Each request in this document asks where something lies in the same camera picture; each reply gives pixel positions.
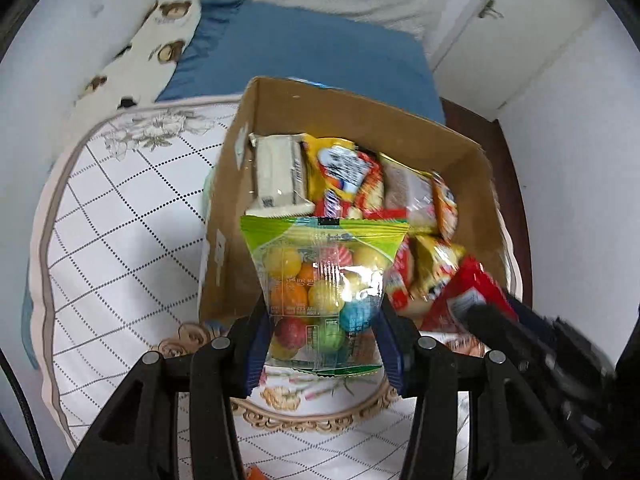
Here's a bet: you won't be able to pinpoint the teal fleece blanket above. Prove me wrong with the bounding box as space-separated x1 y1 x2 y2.
21 237 45 367

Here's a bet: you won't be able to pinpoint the red packet with white label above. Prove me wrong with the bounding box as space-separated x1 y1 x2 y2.
419 255 519 334

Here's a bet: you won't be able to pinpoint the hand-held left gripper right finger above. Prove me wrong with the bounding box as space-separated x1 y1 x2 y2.
375 304 583 480

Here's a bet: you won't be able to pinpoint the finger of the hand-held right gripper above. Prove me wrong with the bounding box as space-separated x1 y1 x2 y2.
464 303 537 367
504 291 552 334

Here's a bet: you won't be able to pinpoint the beige cake packet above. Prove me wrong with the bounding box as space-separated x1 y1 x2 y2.
377 152 437 235

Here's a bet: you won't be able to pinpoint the cardboard box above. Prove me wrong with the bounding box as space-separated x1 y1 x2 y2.
199 76 512 333

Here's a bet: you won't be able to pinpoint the bear print pillow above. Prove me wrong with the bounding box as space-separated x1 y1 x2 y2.
74 0 204 111

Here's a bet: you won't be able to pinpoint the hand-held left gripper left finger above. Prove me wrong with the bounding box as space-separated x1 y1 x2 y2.
62 300 274 480

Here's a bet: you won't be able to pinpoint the white wafer packet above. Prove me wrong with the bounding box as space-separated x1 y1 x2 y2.
248 132 317 219

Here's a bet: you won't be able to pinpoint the colourful candy ball bag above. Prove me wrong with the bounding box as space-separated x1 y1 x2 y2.
240 214 412 377

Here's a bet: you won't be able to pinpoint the orange panda snack packet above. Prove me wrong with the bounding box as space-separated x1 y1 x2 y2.
431 171 459 242

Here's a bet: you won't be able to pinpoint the black cable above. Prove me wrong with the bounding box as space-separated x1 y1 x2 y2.
0 349 54 480

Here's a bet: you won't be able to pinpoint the yellow panda snack packet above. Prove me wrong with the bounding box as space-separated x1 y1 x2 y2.
409 234 469 303

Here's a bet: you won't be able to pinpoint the white quilted blanket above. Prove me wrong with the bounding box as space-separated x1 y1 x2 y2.
30 100 527 480

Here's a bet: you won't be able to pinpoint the yellow instant noodle packet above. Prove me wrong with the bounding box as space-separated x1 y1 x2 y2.
300 133 387 221

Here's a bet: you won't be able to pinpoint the white door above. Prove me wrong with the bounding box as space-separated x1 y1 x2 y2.
429 0 602 122

